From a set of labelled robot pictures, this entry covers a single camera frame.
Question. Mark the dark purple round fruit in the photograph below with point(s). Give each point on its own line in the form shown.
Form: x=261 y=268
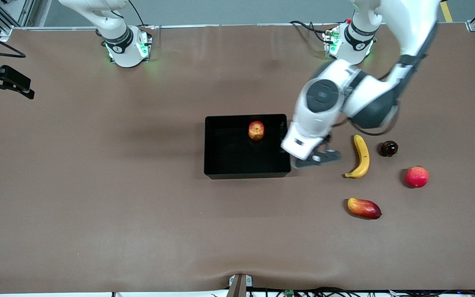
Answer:
x=388 y=148

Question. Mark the large table cover mat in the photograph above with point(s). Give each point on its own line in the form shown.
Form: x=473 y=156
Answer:
x=97 y=185

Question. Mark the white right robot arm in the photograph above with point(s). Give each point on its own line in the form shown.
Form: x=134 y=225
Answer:
x=128 y=55

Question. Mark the red yellow mango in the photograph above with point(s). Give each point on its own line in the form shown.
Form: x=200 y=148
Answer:
x=364 y=208

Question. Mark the red yellow apple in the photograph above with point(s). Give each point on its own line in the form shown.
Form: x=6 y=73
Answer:
x=256 y=130

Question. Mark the metal table edge bracket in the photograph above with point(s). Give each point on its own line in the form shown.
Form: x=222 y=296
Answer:
x=239 y=285

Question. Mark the yellow banana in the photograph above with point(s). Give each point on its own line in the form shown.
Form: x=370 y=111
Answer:
x=363 y=156

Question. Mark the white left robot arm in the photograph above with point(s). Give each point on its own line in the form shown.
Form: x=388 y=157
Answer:
x=410 y=20

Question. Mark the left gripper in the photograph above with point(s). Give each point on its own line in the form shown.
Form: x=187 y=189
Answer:
x=326 y=140

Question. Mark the black plastic box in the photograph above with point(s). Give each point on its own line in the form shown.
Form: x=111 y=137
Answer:
x=229 y=159

